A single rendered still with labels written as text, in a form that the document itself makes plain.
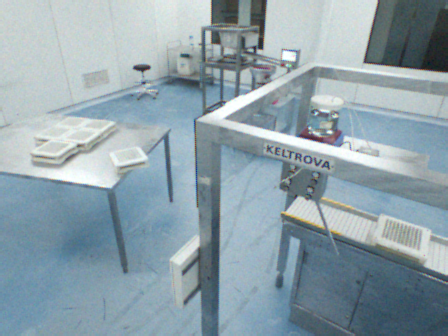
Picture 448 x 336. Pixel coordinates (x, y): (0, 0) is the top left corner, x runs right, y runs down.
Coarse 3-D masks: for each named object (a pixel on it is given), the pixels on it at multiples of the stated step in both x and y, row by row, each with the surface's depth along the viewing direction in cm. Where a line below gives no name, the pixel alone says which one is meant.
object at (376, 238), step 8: (384, 216) 177; (376, 224) 172; (384, 224) 171; (392, 224) 171; (400, 224) 172; (408, 224) 172; (376, 232) 166; (424, 232) 167; (376, 240) 161; (384, 240) 161; (400, 240) 161; (424, 240) 161; (392, 248) 158; (400, 248) 156; (408, 248) 156; (416, 248) 156; (424, 248) 156; (416, 256) 153; (424, 256) 152
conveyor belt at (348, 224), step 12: (300, 204) 198; (312, 204) 198; (300, 216) 187; (312, 216) 188; (324, 216) 188; (336, 216) 188; (348, 216) 188; (336, 228) 179; (348, 228) 179; (360, 228) 179; (372, 228) 179; (360, 240) 171; (432, 252) 164; (444, 252) 164; (432, 264) 157; (444, 264) 157
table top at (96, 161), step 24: (24, 120) 321; (48, 120) 322; (0, 144) 274; (24, 144) 274; (96, 144) 277; (120, 144) 277; (144, 144) 278; (0, 168) 239; (24, 168) 240; (48, 168) 240; (72, 168) 241; (96, 168) 241
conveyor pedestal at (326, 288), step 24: (312, 264) 195; (336, 264) 185; (312, 288) 203; (336, 288) 192; (360, 288) 183; (384, 288) 174; (408, 288) 166; (312, 312) 212; (336, 312) 200; (360, 312) 190; (384, 312) 181; (408, 312) 172; (432, 312) 165
